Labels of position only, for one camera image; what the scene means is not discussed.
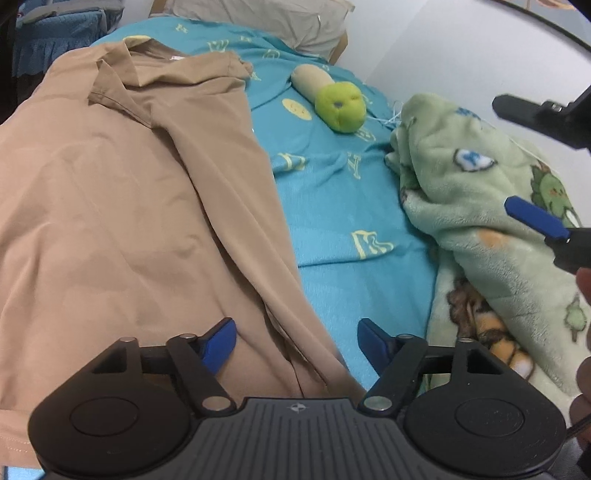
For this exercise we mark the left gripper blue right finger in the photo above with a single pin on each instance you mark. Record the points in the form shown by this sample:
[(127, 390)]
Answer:
[(398, 363)]

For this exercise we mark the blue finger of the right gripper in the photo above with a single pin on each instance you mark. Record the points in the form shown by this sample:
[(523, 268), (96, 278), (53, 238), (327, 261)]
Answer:
[(535, 218), (542, 117)]

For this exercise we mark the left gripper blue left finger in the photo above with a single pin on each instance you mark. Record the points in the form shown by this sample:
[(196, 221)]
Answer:
[(197, 359)]

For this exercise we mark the tan t-shirt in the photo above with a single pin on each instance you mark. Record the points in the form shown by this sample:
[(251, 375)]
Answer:
[(137, 202)]

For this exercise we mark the person's right hand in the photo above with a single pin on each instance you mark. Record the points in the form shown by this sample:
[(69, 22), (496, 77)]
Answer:
[(581, 406)]

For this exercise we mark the green fleece blanket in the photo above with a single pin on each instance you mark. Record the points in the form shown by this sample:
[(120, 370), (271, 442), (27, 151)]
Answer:
[(497, 281)]

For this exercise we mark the teal patterned bed sheet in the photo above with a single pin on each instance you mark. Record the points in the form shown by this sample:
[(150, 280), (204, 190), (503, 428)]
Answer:
[(358, 255)]

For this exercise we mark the green and beige plush toy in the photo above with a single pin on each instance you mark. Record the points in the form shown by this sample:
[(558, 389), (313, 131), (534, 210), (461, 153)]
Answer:
[(339, 104)]

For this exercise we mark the grey pillow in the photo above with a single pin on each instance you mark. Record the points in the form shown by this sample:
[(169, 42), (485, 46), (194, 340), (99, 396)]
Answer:
[(277, 18)]

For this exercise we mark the blue chair near wall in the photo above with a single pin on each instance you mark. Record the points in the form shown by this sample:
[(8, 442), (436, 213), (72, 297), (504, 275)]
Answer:
[(47, 29)]

